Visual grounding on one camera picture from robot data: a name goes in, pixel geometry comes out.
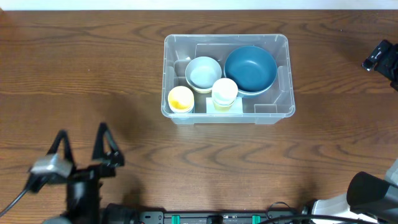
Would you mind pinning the clear plastic storage container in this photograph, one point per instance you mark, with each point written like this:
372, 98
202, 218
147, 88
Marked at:
274, 104

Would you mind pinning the yellow cup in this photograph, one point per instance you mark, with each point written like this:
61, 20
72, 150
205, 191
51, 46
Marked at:
181, 99
222, 108

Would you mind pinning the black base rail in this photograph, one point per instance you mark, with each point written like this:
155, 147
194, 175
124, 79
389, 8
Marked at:
159, 217

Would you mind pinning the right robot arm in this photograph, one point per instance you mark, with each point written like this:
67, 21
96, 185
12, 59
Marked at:
368, 198

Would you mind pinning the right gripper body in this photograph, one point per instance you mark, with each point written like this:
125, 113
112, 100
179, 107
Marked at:
384, 60

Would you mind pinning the small yellow bowl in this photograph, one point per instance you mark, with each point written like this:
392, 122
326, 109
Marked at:
203, 90

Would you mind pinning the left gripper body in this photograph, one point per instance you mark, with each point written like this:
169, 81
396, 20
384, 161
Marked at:
88, 171

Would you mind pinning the large dark blue bowl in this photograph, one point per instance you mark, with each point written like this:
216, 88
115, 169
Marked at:
252, 68

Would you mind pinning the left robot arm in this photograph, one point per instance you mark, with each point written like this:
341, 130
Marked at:
83, 185

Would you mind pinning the small light grey bowl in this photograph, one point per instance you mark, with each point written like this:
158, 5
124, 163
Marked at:
202, 72

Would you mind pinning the cream white cup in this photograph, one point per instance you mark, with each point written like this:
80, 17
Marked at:
224, 89

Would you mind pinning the green cup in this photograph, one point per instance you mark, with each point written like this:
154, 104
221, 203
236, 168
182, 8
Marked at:
221, 103

